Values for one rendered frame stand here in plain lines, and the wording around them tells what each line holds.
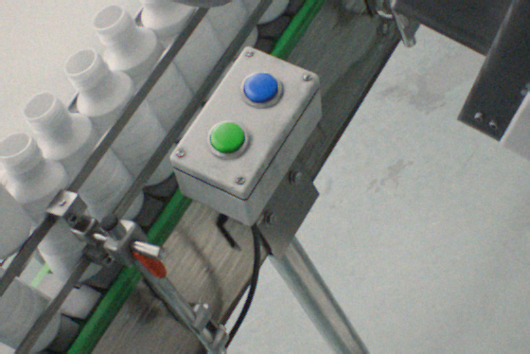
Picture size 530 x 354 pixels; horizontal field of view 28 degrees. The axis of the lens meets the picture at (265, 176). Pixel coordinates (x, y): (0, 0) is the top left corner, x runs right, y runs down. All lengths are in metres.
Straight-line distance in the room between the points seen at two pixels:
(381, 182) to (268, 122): 1.40
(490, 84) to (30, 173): 0.72
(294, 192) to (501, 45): 0.95
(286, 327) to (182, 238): 1.12
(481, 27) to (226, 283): 0.91
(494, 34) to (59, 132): 0.75
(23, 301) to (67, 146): 0.15
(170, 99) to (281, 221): 0.22
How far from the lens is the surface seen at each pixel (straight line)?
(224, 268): 1.20
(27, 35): 3.34
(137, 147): 1.09
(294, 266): 1.37
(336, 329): 1.49
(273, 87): 0.98
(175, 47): 1.09
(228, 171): 0.95
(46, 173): 1.02
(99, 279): 1.10
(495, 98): 0.34
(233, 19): 1.18
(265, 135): 0.97
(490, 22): 0.32
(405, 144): 2.41
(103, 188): 1.08
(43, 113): 1.06
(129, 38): 1.08
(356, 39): 1.32
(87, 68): 1.04
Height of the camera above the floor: 1.76
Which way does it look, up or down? 45 degrees down
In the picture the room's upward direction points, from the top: 32 degrees counter-clockwise
